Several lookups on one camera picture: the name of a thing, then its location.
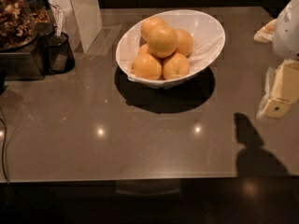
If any black cup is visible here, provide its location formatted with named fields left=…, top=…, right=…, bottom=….
left=38, top=32, right=75, bottom=74

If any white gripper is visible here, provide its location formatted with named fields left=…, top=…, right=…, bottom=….
left=253, top=0, right=299, bottom=120

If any dark metal stand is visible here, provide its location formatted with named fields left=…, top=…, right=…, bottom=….
left=0, top=41, right=46, bottom=80

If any glass jar of nuts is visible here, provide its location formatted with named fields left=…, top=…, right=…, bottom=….
left=0, top=0, right=50, bottom=51

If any white tag stick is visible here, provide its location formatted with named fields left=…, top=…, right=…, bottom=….
left=56, top=7, right=64, bottom=37

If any white oval bowl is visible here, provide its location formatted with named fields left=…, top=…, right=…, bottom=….
left=115, top=9, right=226, bottom=90

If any small middle left orange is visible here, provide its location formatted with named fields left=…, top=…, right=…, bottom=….
left=137, top=44, right=149, bottom=55

